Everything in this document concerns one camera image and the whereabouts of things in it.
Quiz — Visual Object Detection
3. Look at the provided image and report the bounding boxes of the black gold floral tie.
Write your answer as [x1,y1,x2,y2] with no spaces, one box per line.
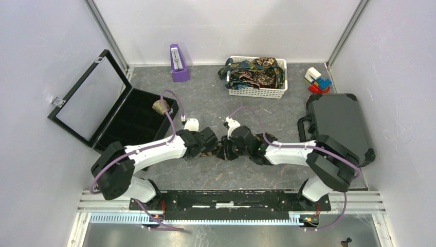
[200,133,278,161]

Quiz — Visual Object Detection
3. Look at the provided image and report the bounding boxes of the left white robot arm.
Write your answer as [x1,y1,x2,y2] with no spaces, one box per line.
[90,128,218,210]

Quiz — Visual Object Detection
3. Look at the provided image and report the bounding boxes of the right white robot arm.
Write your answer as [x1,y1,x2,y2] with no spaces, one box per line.
[216,126,358,210]

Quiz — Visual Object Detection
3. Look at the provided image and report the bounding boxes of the pile of patterned ties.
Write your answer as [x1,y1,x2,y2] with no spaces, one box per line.
[217,57,285,90]

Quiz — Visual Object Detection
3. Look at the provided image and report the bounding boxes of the rolled gold tie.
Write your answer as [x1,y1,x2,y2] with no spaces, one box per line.
[152,100,173,116]

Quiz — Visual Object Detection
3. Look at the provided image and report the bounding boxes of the white perforated basket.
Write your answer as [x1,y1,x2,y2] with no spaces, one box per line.
[224,56,288,99]

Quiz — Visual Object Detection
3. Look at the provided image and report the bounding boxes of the purple metronome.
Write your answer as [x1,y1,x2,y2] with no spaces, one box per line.
[170,44,190,82]

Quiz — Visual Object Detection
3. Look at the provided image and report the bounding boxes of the colourful toy blocks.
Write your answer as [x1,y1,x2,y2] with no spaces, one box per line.
[304,67,332,94]

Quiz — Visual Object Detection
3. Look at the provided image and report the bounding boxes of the black display box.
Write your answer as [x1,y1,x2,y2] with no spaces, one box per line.
[48,49,170,153]

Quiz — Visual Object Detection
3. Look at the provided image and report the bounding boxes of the dark grey hard case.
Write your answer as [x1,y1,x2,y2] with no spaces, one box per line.
[297,93,376,167]

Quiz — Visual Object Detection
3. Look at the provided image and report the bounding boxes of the small black knob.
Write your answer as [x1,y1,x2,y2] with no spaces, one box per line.
[340,237,352,247]

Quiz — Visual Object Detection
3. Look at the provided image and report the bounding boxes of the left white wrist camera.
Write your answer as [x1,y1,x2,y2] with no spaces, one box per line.
[181,115,199,132]

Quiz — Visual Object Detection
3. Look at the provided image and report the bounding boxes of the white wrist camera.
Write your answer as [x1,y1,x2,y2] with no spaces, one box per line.
[224,116,241,139]
[181,115,199,132]

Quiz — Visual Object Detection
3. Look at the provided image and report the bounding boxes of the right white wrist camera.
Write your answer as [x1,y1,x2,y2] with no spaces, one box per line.
[224,116,241,139]

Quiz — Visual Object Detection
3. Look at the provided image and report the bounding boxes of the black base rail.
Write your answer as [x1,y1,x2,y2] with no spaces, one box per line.
[143,190,331,220]

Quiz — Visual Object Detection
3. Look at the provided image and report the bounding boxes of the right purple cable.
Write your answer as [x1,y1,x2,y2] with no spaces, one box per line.
[229,106,361,232]

